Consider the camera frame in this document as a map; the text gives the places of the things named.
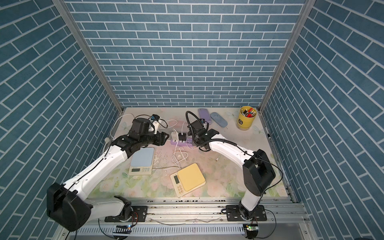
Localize black USB wall charger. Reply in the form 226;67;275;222
178;133;187;142

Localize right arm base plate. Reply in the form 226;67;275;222
222;205;267;222

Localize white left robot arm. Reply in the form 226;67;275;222
47;115;169;232

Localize purple pencil case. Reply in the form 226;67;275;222
198;108;212;125

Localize yellow pen cup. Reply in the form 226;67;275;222
237;106;257;131

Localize aluminium mounting rail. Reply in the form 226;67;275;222
86;197;310;225

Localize blue pencil case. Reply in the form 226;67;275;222
210;112;228;128

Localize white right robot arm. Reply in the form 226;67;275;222
187;119;276;219

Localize floral table mat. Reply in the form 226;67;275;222
89;109;276;199

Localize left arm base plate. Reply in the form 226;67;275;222
105;206;148;224

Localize blue electronic kitchen scale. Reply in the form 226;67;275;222
128;147;155;176

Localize white USB charging cable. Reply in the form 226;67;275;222
152;118;193;169

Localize white USB wall charger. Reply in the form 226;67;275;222
171;131;179;143

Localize purple power strip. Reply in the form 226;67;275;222
170;138;194;147

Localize yellow electronic kitchen scale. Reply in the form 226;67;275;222
170;163;206;198

